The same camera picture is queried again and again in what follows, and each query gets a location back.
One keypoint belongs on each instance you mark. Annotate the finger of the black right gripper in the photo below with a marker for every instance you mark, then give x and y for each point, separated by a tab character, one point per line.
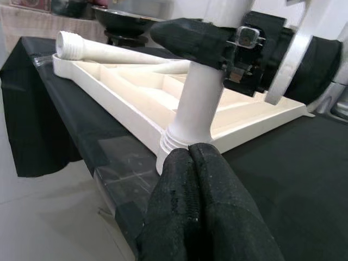
190	40

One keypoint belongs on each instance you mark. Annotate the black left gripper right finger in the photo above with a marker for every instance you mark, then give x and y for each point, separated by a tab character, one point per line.
231	223

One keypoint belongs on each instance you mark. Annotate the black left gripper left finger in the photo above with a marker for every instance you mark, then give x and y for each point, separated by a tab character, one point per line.
174	212

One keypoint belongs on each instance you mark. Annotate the white plastic children table top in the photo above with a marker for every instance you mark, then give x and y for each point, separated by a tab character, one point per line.
122	100

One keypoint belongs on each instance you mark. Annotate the black round stool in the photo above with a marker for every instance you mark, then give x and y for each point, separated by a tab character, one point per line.
125	39

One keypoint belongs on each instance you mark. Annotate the black tablecloth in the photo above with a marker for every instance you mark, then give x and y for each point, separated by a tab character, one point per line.
285	163

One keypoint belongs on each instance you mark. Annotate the black bag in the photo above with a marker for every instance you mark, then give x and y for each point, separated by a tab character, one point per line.
70	8

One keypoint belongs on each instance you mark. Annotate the red printed box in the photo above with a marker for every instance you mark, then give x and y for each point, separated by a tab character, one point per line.
30	4

